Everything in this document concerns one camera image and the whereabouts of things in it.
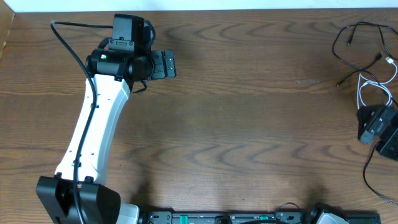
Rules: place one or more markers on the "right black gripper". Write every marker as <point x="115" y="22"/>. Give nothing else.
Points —
<point x="387" y="113"/>

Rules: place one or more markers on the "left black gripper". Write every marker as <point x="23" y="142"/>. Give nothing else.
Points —
<point x="168" y="63"/>

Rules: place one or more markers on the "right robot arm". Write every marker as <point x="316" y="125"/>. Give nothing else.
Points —
<point x="387" y="145"/>

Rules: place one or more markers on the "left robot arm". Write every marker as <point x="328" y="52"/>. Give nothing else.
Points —
<point x="77" y="193"/>

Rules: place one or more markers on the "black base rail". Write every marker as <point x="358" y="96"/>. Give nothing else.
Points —
<point x="321" y="214"/>

